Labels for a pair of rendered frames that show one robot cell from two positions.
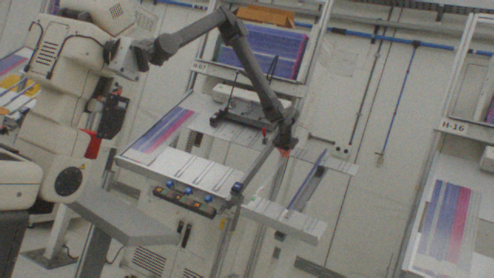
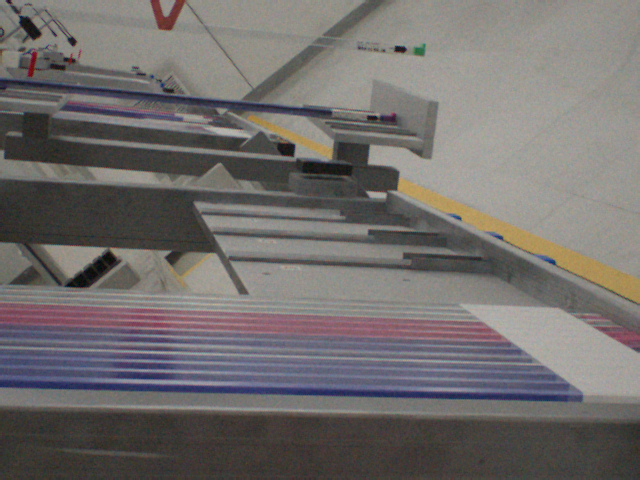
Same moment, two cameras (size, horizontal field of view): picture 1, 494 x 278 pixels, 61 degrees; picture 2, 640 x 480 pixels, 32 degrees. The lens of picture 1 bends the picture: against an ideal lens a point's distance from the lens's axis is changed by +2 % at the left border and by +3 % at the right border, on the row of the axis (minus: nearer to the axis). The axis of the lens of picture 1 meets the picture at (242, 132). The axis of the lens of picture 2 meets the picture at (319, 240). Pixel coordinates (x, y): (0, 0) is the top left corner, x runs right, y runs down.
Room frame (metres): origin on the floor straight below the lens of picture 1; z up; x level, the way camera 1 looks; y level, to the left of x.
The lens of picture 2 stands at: (2.44, 0.90, 1.01)
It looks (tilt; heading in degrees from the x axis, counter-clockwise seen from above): 14 degrees down; 243
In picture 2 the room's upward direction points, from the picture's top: 38 degrees counter-clockwise
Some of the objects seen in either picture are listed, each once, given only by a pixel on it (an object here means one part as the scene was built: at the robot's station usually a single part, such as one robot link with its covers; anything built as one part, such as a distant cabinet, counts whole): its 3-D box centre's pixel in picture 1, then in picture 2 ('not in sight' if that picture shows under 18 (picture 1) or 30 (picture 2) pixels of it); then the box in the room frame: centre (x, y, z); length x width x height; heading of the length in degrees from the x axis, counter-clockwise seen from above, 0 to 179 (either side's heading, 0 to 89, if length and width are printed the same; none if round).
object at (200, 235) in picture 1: (205, 240); not in sight; (2.60, 0.03, 0.31); 0.70 x 0.65 x 0.62; 66
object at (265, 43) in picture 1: (262, 51); not in sight; (2.47, 0.02, 1.52); 0.51 x 0.13 x 0.27; 66
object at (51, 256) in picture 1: (70, 194); not in sight; (2.47, 0.88, 0.39); 0.24 x 0.24 x 0.78; 66
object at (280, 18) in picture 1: (275, 18); not in sight; (2.78, 0.00, 1.82); 0.68 x 0.30 x 0.20; 66
